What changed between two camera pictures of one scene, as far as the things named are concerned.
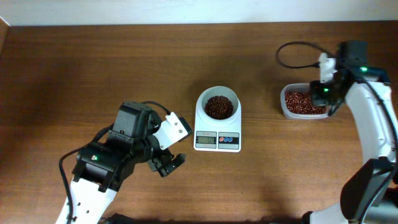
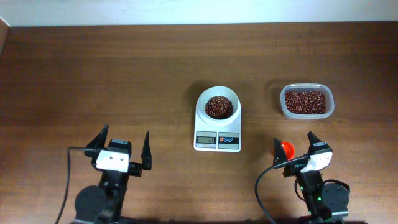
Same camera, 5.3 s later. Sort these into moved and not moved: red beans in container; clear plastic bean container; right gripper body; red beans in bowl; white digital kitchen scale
Moved: right gripper body
Not moved: white digital kitchen scale; red beans in container; red beans in bowl; clear plastic bean container
